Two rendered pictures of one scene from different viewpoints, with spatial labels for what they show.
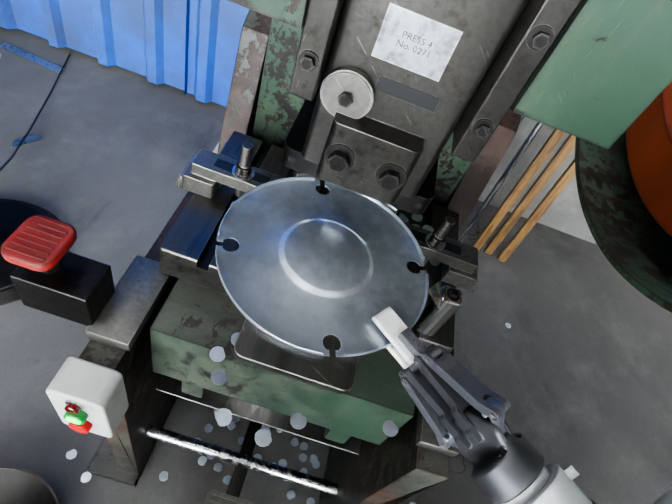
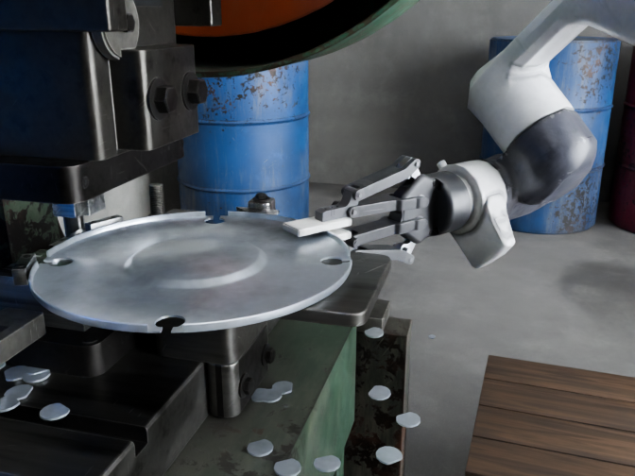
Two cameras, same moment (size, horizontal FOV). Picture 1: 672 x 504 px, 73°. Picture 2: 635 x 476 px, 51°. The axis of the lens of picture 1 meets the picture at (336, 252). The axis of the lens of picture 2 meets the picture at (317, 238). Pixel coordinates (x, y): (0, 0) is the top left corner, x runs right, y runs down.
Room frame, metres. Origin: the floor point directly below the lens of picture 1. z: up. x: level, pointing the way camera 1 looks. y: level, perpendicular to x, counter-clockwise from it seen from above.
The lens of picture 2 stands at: (0.08, 0.51, 1.00)
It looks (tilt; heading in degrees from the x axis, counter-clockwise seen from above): 19 degrees down; 292
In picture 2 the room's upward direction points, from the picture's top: straight up
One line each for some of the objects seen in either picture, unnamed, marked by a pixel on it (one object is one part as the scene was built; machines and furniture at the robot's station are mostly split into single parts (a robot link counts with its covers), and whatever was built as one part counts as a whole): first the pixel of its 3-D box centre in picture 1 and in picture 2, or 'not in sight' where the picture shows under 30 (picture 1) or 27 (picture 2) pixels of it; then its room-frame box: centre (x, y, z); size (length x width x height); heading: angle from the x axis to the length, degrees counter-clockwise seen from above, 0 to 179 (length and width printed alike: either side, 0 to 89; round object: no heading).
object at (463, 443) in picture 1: (441, 401); (380, 229); (0.27, -0.19, 0.77); 0.11 x 0.04 x 0.01; 58
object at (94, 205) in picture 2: not in sight; (80, 192); (0.51, 0.02, 0.84); 0.05 x 0.03 x 0.04; 96
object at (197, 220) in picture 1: (327, 239); (91, 346); (0.52, 0.02, 0.68); 0.45 x 0.30 x 0.06; 96
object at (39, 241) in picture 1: (45, 257); not in sight; (0.26, 0.32, 0.72); 0.07 x 0.06 x 0.08; 6
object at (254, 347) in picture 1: (307, 310); (248, 329); (0.35, 0.00, 0.72); 0.25 x 0.14 x 0.14; 6
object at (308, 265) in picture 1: (327, 255); (197, 259); (0.39, 0.01, 0.78); 0.29 x 0.29 x 0.01
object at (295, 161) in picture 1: (363, 153); (64, 168); (0.52, 0.02, 0.86); 0.20 x 0.16 x 0.05; 96
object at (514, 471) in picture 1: (489, 446); (422, 206); (0.24, -0.25, 0.78); 0.09 x 0.07 x 0.08; 58
